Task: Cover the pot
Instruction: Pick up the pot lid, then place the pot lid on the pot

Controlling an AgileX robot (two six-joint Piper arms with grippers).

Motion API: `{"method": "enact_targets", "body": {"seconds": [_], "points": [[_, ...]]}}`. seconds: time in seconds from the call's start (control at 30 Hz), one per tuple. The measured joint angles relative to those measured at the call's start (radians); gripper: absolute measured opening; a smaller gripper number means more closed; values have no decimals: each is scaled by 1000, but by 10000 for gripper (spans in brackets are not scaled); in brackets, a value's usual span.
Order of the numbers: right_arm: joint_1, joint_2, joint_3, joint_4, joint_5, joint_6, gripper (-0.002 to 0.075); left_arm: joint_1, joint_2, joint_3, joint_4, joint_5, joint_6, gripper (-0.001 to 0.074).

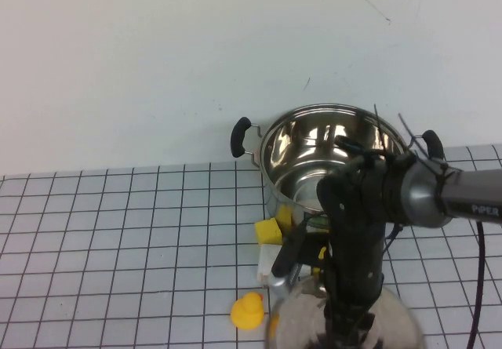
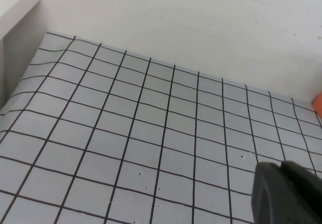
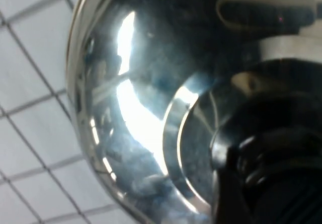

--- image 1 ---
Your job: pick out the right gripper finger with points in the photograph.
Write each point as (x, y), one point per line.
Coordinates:
(337, 319)
(364, 321)

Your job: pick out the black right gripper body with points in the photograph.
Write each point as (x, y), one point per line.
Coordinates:
(357, 278)

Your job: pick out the stainless steel lid black knob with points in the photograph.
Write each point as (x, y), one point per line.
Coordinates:
(298, 317)

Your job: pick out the right grey black robot arm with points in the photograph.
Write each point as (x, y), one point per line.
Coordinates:
(470, 192)

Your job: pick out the yellow foam cube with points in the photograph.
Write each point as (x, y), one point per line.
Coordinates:
(322, 253)
(267, 231)

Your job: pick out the yellow rubber duck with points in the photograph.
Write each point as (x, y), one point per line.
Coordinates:
(246, 313)

